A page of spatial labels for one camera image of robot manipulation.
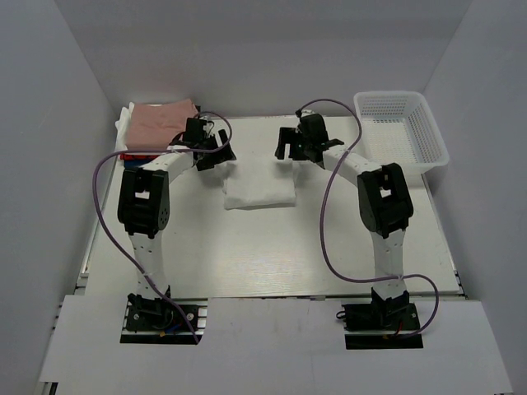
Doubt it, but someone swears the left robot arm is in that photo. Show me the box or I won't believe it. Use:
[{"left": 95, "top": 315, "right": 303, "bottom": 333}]
[{"left": 117, "top": 115, "right": 236, "bottom": 328}]

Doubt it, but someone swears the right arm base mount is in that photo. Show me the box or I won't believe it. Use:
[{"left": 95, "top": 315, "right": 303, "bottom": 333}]
[{"left": 335, "top": 300, "right": 424, "bottom": 351}]

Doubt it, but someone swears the red printed folded t-shirt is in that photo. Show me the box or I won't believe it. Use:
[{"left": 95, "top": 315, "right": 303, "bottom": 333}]
[{"left": 119, "top": 154, "right": 158, "bottom": 162}]

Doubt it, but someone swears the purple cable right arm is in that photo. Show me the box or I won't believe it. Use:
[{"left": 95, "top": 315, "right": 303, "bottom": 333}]
[{"left": 294, "top": 98, "right": 440, "bottom": 339}]

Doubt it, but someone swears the white plastic mesh basket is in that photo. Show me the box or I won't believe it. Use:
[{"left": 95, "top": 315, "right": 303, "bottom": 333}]
[{"left": 354, "top": 91, "right": 450, "bottom": 177}]

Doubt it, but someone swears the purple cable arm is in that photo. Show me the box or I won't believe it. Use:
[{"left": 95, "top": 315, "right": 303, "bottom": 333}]
[
  {"left": 92, "top": 110, "right": 234, "bottom": 345},
  {"left": 294, "top": 98, "right": 440, "bottom": 339}
]

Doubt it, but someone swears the white folded t-shirt in stack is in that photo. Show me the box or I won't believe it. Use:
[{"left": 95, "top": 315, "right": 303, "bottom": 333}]
[{"left": 114, "top": 102, "right": 135, "bottom": 151}]

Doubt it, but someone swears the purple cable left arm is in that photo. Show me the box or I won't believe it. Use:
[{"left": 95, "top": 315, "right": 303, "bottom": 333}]
[{"left": 92, "top": 110, "right": 234, "bottom": 345}]

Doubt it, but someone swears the navy blue folded t-shirt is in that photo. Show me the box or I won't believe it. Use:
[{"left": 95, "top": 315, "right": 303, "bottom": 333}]
[{"left": 124, "top": 160, "right": 149, "bottom": 169}]

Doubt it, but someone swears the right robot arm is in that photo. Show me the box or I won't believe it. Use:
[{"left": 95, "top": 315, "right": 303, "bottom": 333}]
[{"left": 275, "top": 109, "right": 414, "bottom": 328}]

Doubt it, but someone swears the pink t-shirt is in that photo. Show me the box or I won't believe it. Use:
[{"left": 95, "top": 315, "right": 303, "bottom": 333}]
[{"left": 124, "top": 99, "right": 198, "bottom": 151}]

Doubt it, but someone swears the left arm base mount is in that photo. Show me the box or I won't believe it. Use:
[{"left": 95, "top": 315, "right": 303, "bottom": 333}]
[{"left": 120, "top": 294, "right": 208, "bottom": 346}]

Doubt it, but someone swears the white t-shirt with robot print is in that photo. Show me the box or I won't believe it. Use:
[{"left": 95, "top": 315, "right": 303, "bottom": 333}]
[{"left": 219, "top": 156, "right": 299, "bottom": 210}]

